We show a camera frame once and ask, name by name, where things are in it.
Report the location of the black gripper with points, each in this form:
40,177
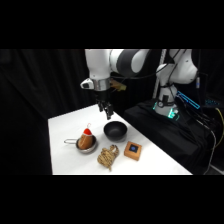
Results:
101,95

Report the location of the brown potato toy red hat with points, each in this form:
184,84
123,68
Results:
86,139

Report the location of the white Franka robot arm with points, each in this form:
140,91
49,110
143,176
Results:
133,61

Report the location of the black bowl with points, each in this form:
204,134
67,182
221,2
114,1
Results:
115,130

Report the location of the small silver metal pan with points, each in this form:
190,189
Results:
85,145

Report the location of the wooden block with blue top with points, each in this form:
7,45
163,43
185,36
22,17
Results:
133,150

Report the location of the black curtain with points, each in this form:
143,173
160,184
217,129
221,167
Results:
40,100

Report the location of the black robot stand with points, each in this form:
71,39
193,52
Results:
170,140

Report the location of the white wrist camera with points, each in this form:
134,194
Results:
87,84

